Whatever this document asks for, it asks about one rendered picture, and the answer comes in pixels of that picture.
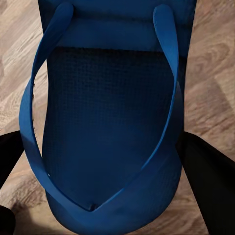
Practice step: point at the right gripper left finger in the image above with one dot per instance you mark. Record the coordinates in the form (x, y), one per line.
(11, 148)

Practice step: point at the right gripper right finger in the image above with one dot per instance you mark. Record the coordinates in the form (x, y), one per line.
(211, 175)

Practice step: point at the sandal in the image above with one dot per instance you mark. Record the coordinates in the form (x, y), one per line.
(115, 109)

